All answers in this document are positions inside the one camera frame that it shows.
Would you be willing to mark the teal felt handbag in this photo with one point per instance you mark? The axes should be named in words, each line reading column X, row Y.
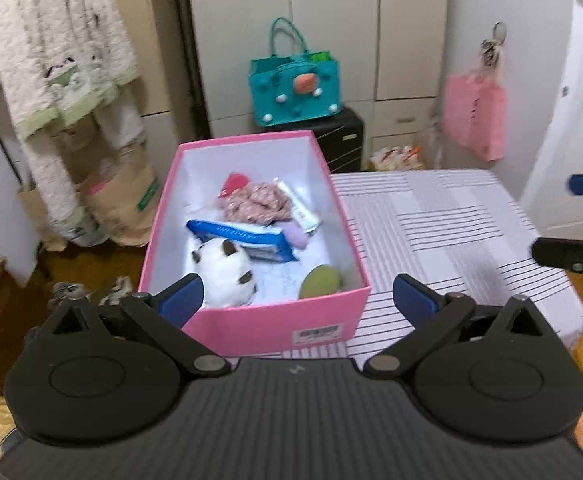
column 295, row 88

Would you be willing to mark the pink paper bag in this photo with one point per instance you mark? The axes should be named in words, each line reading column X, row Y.
column 474, row 114

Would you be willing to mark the pink plush strawberry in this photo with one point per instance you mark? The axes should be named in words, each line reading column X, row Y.
column 235, row 181

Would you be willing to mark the white brown plush dog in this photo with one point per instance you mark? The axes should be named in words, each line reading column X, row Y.
column 226, row 272

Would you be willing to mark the grey sandals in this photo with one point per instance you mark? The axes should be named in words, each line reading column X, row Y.
column 111, row 296

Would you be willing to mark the white door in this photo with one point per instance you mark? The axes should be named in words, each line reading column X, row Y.
column 553, row 209

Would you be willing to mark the purple plush toy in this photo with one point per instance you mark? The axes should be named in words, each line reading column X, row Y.
column 294, row 234

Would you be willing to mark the blue wet wipes pack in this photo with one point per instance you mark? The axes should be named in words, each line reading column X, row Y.
column 260, row 242

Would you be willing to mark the green makeup sponge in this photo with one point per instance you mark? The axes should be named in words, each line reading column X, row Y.
column 324, row 280

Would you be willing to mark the cream fleece jacket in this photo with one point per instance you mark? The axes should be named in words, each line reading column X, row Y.
column 62, row 61

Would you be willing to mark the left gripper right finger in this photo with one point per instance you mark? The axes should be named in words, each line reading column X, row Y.
column 436, row 322

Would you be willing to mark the beige wardrobe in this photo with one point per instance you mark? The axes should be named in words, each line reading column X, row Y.
column 195, row 54

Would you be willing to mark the brown paper bag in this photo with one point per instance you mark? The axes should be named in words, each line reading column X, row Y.
column 120, row 204

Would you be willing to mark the pink floral scrunchie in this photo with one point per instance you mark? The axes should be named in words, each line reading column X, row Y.
column 257, row 203

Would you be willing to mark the flat white packet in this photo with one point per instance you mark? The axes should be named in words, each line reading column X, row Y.
column 301, row 213

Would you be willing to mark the black suitcase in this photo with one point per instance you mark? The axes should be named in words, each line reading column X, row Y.
column 340, row 137

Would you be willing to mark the striped pink tablecloth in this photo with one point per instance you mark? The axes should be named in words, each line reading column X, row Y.
column 452, row 230

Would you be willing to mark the floral gift bag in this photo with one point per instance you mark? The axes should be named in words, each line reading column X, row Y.
column 399, row 158

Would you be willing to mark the printed paper sheet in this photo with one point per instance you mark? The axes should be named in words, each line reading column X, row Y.
column 279, row 282

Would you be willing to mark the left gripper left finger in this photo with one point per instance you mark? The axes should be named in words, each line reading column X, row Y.
column 161, row 318

